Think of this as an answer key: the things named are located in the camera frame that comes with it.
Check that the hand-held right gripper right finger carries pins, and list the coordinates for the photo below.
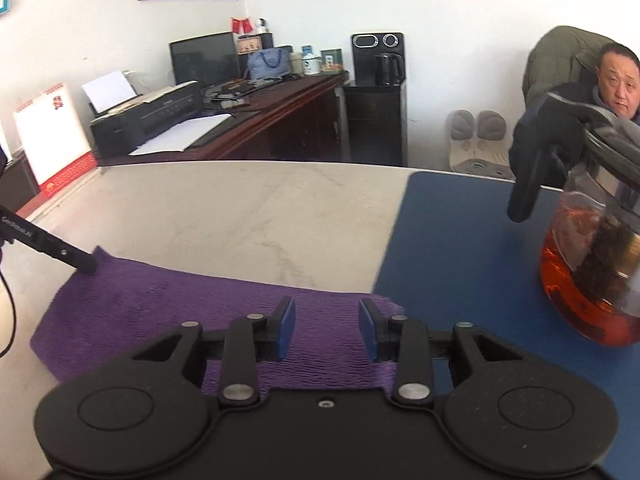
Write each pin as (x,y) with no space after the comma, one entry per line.
(367,330)

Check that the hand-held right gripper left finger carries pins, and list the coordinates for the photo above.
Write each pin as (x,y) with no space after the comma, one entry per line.
(286,330)

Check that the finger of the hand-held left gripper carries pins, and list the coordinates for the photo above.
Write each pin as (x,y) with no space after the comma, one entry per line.
(65,254)

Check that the purple towel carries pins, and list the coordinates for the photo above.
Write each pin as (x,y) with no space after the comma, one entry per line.
(150,300)

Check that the black box device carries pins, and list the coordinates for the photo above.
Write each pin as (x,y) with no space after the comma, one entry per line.
(17,185)

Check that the red desk calendar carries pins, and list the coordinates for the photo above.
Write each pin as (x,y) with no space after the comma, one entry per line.
(50,135)

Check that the blue table mat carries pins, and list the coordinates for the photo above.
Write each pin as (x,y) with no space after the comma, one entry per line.
(450,260)

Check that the black printer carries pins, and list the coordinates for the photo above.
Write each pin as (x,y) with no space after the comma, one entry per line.
(150,115)

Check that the white paper sheet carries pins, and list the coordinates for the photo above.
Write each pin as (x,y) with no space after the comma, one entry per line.
(185,132)

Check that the dark wooden desk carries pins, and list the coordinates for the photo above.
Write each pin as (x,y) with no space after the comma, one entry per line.
(280,125)

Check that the black water dispenser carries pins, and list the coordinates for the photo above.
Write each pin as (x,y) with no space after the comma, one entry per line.
(372,120)

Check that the grey foot massager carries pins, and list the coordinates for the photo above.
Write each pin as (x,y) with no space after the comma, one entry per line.
(480,145)

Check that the black keyboard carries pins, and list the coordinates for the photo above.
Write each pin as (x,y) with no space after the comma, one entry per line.
(227,92)

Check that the glass teapot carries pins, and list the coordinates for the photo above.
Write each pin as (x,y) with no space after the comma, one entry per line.
(590,260)

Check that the black computer monitor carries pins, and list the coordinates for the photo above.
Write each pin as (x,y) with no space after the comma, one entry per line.
(205,60)

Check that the black kettle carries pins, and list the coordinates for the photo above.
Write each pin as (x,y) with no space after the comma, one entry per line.
(389,70)

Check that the blue bag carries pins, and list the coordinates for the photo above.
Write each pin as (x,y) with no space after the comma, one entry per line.
(267,65)

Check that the white jar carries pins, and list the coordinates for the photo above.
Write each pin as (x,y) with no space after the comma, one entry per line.
(310,62)

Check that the green box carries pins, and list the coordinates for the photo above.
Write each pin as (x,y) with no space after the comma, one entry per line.
(331,60)

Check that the wooden framed plaque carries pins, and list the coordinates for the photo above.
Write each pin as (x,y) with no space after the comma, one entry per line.
(252,44)

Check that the small red flags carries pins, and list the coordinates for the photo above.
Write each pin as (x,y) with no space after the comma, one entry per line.
(241,25)

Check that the white security camera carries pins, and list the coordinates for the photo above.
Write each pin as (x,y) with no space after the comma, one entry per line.
(261,24)

